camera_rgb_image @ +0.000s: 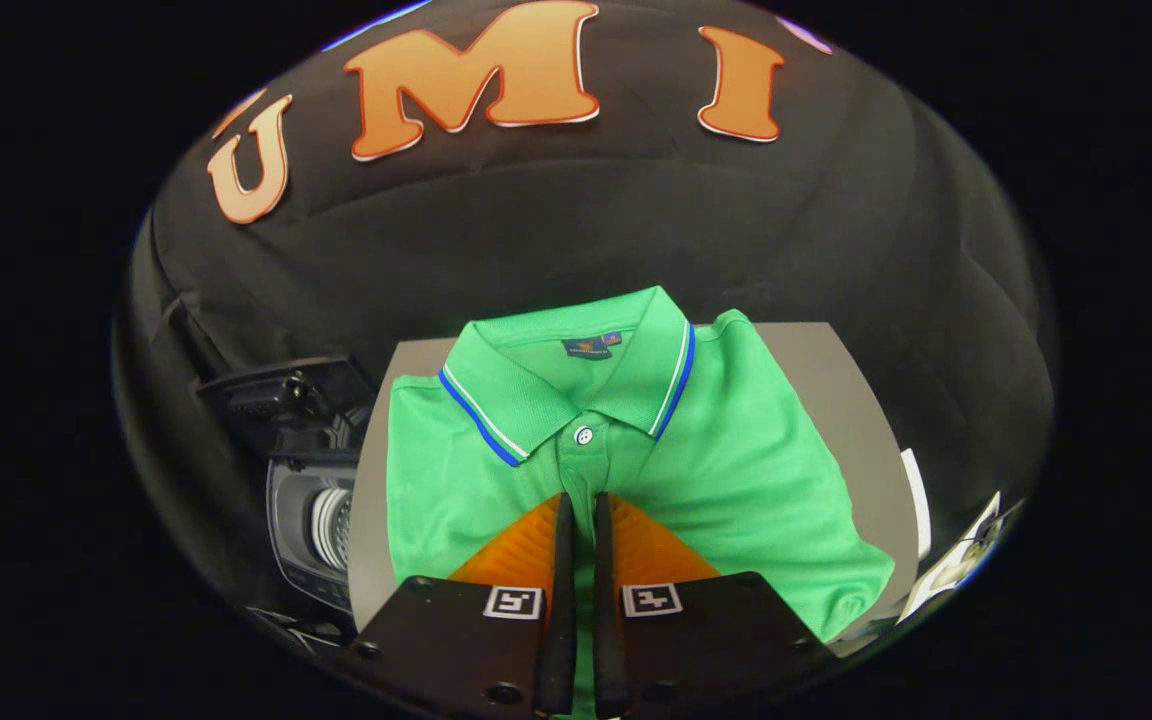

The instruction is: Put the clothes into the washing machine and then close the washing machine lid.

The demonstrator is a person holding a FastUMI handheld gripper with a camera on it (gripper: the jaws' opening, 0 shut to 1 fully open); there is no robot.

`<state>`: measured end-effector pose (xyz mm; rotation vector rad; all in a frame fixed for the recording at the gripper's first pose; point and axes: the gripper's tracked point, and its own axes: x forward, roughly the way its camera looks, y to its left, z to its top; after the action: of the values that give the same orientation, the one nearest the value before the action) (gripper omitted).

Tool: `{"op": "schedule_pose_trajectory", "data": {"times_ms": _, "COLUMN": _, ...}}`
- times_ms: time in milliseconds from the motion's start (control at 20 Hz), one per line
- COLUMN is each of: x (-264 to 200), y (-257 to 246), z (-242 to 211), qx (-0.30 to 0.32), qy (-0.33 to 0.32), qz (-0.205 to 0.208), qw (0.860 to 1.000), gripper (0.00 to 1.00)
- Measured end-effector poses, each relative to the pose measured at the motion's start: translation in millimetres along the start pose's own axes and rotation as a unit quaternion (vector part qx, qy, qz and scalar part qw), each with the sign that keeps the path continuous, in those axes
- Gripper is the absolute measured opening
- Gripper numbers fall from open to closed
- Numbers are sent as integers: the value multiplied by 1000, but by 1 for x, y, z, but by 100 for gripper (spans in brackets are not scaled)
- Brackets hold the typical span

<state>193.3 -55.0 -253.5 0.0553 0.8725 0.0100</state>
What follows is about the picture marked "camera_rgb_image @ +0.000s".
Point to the black backdrop cloth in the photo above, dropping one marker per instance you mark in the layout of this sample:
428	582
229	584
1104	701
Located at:
636	220

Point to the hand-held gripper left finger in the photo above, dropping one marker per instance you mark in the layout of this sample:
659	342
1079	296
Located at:
556	620

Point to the green polo shirt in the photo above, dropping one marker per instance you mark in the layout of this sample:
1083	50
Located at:
736	480

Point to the white paper sheet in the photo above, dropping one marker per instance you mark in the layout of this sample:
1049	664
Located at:
916	500
966	560

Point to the small washing machine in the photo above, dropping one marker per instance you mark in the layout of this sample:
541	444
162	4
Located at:
296	520

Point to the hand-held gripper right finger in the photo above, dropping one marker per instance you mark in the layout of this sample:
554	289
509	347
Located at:
609	620

